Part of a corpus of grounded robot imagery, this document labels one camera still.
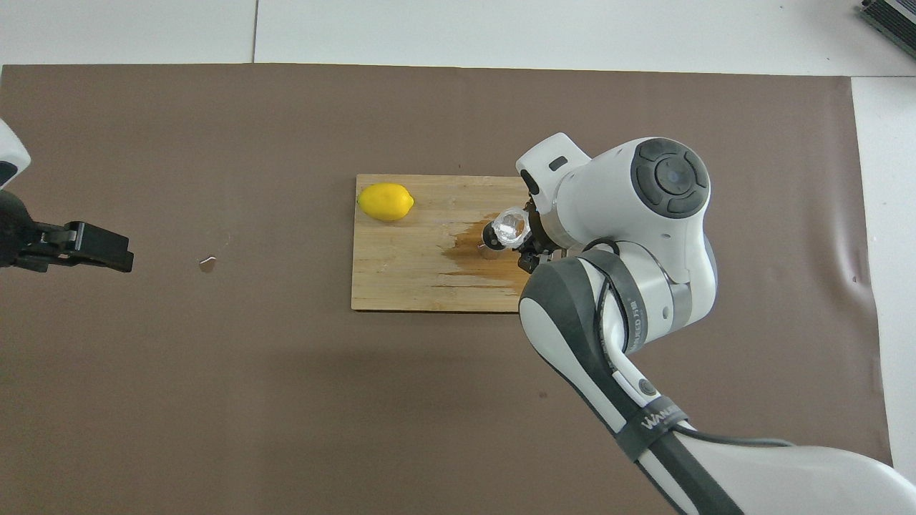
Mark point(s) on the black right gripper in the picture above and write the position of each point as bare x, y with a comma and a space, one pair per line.
542, 232

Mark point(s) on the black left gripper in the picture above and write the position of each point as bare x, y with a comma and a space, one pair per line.
14, 236

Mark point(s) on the clear glass cup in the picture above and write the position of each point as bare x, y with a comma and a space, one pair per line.
512, 226

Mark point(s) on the metal jigger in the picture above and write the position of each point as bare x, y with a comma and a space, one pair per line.
487, 234

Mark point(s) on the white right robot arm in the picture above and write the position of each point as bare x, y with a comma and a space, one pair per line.
630, 207

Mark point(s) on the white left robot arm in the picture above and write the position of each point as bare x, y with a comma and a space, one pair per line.
11, 154

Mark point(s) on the wooden cutting board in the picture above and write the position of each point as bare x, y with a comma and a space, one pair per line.
401, 279

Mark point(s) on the yellow lemon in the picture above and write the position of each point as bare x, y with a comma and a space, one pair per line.
385, 202

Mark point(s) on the brown table mat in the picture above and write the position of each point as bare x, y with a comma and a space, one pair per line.
215, 393

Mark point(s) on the grey ribbed device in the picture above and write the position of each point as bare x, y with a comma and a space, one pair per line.
894, 18

